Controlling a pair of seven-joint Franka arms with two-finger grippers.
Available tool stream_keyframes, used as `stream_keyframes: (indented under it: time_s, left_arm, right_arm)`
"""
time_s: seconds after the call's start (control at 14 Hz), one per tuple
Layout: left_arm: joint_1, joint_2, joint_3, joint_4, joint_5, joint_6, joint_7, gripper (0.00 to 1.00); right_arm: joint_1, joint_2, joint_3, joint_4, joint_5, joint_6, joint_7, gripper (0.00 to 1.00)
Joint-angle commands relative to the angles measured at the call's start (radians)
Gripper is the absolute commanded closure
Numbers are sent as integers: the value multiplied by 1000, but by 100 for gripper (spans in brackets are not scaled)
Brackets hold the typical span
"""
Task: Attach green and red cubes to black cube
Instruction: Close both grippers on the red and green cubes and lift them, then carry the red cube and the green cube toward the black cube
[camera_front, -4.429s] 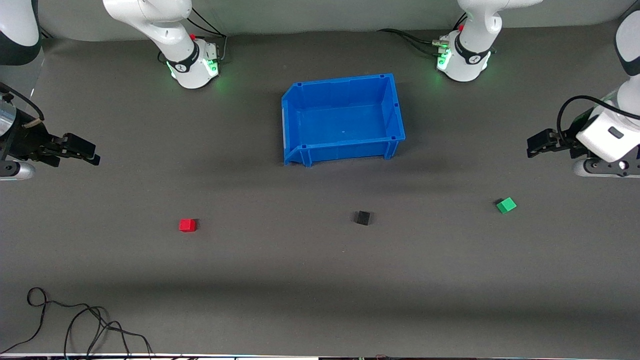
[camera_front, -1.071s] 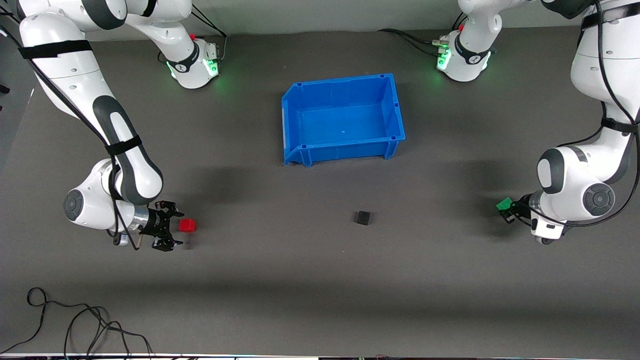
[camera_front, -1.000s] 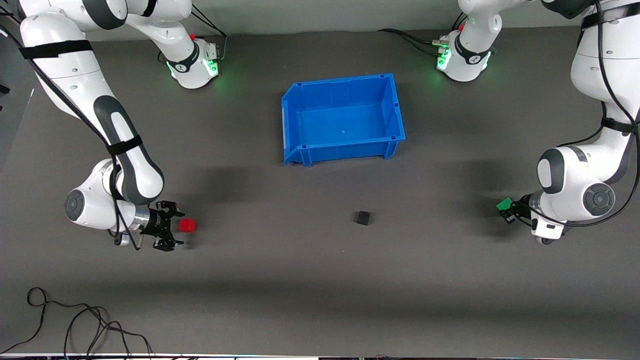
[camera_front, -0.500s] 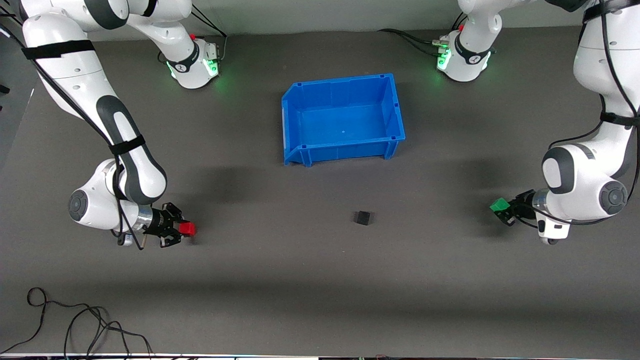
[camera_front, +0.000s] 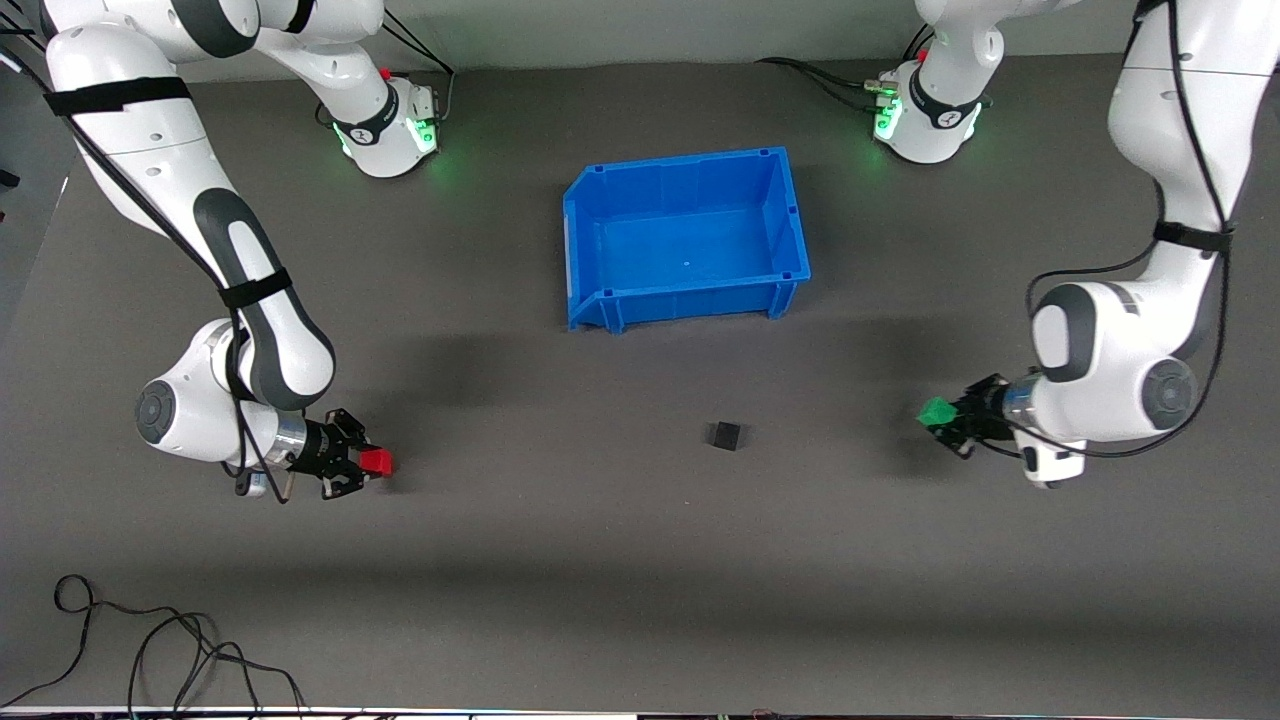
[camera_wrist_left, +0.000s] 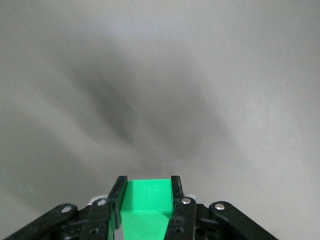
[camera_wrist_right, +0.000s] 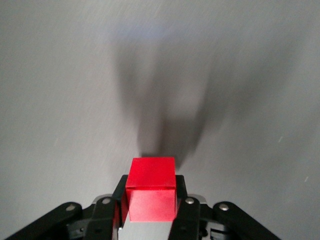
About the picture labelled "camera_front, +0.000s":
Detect dark grey table mat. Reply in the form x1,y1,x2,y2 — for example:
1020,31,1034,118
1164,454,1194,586
0,48,1280,713

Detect blue plastic storage bin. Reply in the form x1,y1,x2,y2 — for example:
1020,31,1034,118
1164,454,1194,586
562,146,812,334

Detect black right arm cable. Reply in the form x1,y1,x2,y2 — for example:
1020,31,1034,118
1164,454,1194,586
0,45,293,503

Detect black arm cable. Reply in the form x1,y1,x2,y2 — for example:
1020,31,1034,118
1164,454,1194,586
0,45,293,503
985,0,1238,463

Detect thin black loose cable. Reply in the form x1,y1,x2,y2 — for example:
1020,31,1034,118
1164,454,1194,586
0,574,306,717

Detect black left arm base cables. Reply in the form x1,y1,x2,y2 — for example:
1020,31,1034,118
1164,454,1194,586
755,28,937,111

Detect black arm base cables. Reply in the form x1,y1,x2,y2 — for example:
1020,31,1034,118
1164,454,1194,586
755,28,937,111
375,10,457,127

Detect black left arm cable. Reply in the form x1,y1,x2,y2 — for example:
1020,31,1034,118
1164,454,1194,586
985,0,1238,463

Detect black right arm base cables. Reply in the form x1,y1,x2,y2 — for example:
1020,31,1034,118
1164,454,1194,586
375,10,457,127

